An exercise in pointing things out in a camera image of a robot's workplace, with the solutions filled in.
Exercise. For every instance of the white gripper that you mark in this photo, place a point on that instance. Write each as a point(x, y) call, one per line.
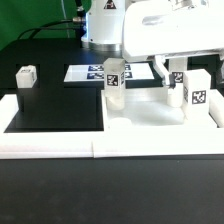
point(153, 28)

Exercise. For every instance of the white square table top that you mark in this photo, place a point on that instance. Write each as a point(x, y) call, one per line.
point(150, 113)

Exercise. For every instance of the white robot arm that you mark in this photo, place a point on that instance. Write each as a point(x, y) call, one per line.
point(105, 18)

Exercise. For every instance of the white sheet with fiducial markers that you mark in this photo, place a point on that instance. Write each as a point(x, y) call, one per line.
point(95, 72)

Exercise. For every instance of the white U-shaped obstacle fence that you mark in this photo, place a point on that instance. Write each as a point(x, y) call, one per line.
point(121, 137)

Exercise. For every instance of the black cable connector upright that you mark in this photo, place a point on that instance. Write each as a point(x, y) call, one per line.
point(79, 8)

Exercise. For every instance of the black cable thick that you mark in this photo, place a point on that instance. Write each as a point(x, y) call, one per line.
point(67, 25)

